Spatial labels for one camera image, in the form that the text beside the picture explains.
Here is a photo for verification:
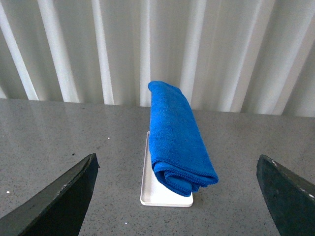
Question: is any white towel rack stand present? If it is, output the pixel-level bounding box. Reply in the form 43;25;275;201
140;131;193;207

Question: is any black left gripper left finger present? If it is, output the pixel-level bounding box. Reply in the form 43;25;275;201
0;153;99;236

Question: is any blue microfiber cloth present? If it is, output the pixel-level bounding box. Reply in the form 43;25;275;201
148;81;219;197

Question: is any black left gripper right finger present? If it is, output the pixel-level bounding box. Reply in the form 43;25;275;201
256;154;315;236

